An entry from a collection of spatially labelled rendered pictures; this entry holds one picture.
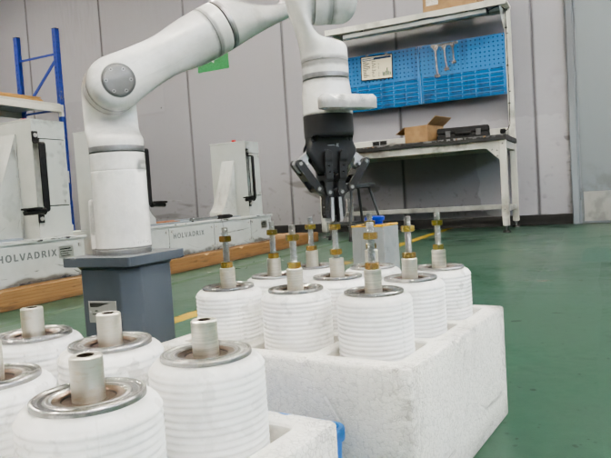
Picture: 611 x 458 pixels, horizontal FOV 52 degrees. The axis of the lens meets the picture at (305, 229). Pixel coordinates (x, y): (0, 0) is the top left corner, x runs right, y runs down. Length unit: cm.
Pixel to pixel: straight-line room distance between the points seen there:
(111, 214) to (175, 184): 616
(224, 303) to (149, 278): 22
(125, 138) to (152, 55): 14
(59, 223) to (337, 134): 229
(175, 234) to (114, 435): 322
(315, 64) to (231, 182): 354
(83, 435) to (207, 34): 84
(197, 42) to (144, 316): 47
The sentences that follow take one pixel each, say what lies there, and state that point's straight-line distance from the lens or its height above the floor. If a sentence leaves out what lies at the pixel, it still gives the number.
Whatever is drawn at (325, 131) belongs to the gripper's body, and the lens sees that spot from 91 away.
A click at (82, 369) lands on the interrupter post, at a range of 44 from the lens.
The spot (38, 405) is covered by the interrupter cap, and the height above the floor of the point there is 25.
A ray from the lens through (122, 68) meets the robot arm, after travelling 108.
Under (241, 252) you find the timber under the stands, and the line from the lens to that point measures 405.
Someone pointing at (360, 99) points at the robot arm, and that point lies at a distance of 89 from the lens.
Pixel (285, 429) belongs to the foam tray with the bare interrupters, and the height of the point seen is 18.
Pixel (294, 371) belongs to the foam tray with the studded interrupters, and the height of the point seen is 16.
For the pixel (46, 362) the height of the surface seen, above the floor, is 23.
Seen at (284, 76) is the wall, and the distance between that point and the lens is 657.
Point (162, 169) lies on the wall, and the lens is 734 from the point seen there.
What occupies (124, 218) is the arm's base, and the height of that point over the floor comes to 36.
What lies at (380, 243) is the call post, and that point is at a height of 28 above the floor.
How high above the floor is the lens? 38
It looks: 3 degrees down
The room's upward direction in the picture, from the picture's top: 4 degrees counter-clockwise
